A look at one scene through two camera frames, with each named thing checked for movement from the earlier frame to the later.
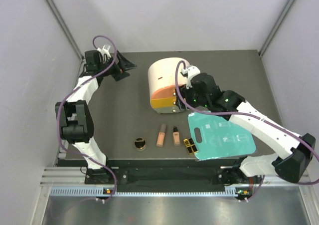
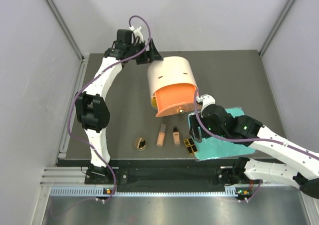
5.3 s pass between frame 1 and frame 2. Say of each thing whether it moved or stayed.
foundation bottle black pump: stayed
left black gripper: moved
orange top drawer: moved
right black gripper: moved
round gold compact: stayed
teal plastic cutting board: stayed
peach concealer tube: stayed
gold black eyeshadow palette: stayed
